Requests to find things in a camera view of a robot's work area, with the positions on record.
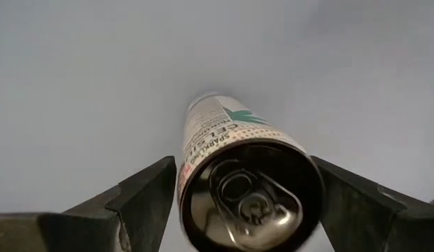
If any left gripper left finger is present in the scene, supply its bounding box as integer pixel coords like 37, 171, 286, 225
64, 156, 178, 252

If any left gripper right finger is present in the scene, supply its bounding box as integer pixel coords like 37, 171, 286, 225
311, 156, 407, 252

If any white Celsius can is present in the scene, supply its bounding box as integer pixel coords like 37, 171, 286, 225
177, 92, 325, 252

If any blue grey table mat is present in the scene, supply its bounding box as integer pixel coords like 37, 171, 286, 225
0, 0, 434, 252

